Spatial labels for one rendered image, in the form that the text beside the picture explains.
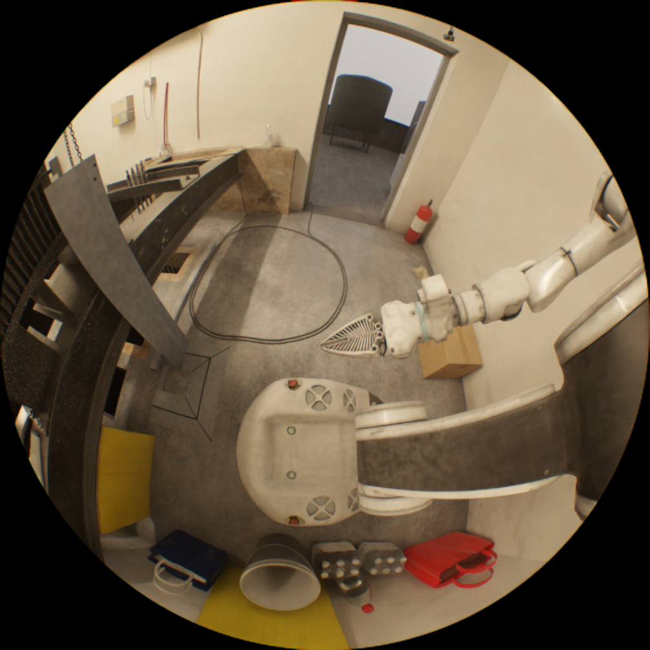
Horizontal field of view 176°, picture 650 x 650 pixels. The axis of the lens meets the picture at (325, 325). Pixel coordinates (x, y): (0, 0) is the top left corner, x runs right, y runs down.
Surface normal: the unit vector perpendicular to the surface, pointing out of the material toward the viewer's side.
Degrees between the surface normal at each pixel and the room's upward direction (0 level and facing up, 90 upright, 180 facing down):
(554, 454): 86
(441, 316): 75
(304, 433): 0
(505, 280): 47
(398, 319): 41
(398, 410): 15
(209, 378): 11
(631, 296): 59
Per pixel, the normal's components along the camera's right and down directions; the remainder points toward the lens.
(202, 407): 0.36, -0.47
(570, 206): -0.98, -0.14
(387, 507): -0.46, -0.43
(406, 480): -0.86, -0.24
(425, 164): -0.06, 0.85
